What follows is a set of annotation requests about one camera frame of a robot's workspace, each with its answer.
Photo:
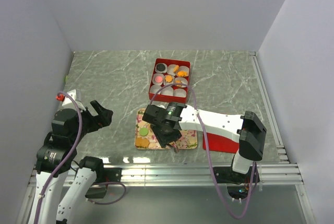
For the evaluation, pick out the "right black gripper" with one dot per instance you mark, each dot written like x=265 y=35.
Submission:
x=163 y=139

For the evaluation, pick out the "orange fish-shaped cookie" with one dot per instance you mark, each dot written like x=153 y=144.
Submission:
x=182 y=73

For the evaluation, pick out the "white paper cup eight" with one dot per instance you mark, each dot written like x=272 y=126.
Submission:
x=167 y=91

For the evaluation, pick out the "white paper cup nine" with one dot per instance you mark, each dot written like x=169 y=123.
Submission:
x=180 y=93

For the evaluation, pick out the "white paper cup two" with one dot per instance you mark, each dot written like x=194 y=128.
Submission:
x=170 y=70

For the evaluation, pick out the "small orange flower cookie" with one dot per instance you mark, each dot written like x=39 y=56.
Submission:
x=169 y=78

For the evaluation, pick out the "metal tongs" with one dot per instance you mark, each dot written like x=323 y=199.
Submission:
x=175 y=147

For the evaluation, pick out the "aluminium rail frame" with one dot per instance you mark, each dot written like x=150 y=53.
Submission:
x=226 y=82

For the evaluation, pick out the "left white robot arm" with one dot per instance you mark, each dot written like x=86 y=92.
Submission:
x=54 y=159

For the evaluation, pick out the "green macaron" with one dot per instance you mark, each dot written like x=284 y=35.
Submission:
x=143 y=131

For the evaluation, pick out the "floral serving tray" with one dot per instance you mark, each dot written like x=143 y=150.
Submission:
x=187 y=141

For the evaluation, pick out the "red box lid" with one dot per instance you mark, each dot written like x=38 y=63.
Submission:
x=227 y=143

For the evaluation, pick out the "white paper cup seven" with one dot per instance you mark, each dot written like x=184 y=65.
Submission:
x=154 y=88

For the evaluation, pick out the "white paper cup three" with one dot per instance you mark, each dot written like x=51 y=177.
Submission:
x=184 y=68

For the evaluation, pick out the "red cookie box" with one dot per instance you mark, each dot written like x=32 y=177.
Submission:
x=161 y=66

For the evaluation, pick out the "white paper cup six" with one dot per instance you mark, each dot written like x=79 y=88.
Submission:
x=184 y=81

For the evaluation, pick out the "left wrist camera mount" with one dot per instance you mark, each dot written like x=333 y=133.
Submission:
x=67 y=103

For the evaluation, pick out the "black sandwich cookie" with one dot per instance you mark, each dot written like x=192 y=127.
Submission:
x=161 y=67

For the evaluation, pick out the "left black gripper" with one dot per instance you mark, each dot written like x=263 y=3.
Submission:
x=104 y=116

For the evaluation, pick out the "tan round biscuit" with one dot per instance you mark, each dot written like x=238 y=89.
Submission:
x=175 y=69

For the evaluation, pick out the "white paper cup five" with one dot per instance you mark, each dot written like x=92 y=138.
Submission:
x=166 y=83

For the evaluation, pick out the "white paper cup four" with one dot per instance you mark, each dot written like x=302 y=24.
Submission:
x=157 y=74

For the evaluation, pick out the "white paper cup one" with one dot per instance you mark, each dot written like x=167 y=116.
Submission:
x=158 y=70

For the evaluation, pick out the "pink sandwich cookie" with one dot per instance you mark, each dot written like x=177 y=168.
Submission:
x=158 y=79

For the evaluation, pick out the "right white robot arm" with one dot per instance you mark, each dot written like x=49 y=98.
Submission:
x=246 y=129

